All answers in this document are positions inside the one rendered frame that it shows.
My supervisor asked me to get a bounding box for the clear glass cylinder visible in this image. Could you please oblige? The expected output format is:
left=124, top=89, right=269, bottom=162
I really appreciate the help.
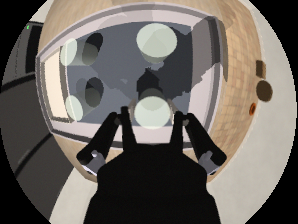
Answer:
left=60, top=38, right=98, bottom=66
left=137, top=23, right=177, bottom=63
left=65, top=88, right=101, bottom=121
left=134, top=88, right=170, bottom=129

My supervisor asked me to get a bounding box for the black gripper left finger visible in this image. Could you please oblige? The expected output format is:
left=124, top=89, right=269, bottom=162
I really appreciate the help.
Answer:
left=76, top=98, right=143, bottom=176

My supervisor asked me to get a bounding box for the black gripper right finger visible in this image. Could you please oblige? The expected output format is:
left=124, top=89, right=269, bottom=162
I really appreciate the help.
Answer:
left=163, top=99, right=227, bottom=176

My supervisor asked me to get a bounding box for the beige shallow tray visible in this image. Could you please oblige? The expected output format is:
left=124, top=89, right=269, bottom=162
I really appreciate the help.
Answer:
left=40, top=46, right=75, bottom=124

